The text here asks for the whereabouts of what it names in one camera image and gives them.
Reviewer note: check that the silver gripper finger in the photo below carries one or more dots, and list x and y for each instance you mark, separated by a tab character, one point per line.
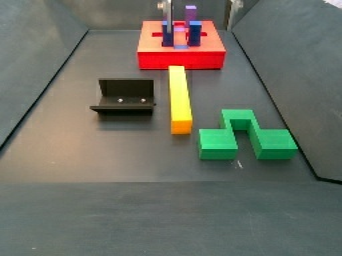
166	6

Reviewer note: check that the long yellow block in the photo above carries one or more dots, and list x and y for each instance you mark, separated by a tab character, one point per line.
179	101

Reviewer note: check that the left dark blue block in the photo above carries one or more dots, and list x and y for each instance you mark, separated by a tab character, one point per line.
167	35

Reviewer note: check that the dark blue block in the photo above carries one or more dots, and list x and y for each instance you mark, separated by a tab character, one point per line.
194	33
167	35

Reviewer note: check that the small light blue block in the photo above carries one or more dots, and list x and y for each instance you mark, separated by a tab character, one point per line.
179	38

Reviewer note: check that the right dark blue block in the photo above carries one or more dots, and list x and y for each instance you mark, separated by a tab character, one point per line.
194	33

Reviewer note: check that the purple block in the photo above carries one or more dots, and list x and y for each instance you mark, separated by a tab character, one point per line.
190	13

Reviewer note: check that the red board with slots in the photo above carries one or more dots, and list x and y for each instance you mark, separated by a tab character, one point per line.
155	57

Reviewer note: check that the black metal bracket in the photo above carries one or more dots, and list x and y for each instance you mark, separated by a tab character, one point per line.
126	94

